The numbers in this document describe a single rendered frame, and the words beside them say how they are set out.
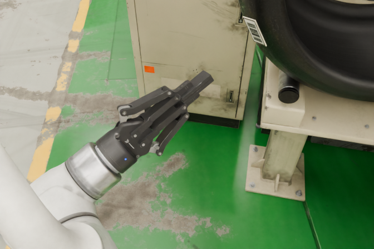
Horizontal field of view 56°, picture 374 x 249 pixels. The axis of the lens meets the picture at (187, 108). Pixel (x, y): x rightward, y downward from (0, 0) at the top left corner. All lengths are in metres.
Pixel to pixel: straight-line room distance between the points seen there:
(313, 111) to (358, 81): 0.20
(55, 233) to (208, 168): 1.31
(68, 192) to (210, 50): 1.07
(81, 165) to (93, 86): 1.58
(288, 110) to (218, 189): 0.92
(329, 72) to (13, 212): 0.57
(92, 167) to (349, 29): 0.71
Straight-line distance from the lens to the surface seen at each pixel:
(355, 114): 0.95
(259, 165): 1.73
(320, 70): 0.72
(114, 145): 0.61
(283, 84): 0.79
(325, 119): 0.90
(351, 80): 0.74
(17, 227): 0.45
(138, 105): 0.61
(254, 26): 0.68
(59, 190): 0.62
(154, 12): 1.50
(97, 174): 0.61
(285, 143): 1.49
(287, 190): 1.71
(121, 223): 1.61
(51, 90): 2.23
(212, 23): 1.47
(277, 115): 0.83
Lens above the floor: 1.43
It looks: 46 degrees down
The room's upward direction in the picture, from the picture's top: straight up
